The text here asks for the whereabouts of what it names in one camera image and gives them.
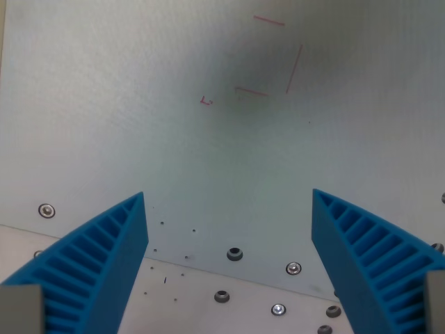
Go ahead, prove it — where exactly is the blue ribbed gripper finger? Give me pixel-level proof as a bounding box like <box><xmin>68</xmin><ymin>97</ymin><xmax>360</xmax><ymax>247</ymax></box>
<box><xmin>311</xmin><ymin>189</ymin><xmax>445</xmax><ymax>334</ymax></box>
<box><xmin>0</xmin><ymin>191</ymin><xmax>149</xmax><ymax>334</ymax></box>

